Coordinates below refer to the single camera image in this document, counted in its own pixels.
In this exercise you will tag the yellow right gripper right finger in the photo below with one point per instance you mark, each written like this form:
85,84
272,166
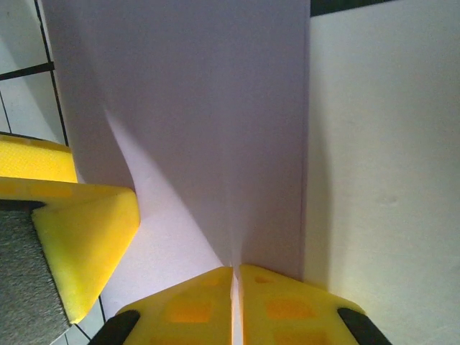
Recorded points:
287,316

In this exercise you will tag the lilac paper sheet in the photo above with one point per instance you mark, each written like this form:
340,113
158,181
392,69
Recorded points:
201,125

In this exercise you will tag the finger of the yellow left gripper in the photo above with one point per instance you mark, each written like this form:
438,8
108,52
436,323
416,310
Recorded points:
86,237
36,160

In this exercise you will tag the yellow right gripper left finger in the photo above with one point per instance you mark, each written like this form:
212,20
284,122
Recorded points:
187,316

